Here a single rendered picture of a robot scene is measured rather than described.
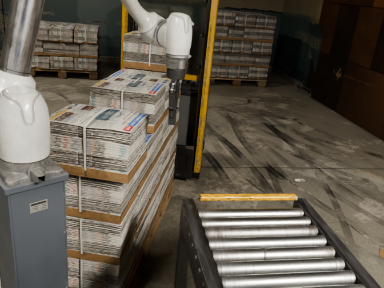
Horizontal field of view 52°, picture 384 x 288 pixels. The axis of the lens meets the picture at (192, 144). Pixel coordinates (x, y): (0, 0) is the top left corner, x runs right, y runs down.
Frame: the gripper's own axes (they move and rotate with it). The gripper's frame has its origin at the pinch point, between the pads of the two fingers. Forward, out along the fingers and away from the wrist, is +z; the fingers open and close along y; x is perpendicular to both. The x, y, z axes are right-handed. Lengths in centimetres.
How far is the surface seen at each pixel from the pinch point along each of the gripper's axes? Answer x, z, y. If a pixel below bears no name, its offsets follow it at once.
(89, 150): -30.6, 14.2, 14.4
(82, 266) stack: -36, 78, 10
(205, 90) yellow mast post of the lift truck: -1, 25, -159
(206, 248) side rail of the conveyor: 23, 30, 45
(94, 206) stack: -30, 42, 11
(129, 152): -14.3, 13.3, 12.9
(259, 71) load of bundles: 58, 80, -584
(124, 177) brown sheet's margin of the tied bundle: -15.4, 23.8, 15.1
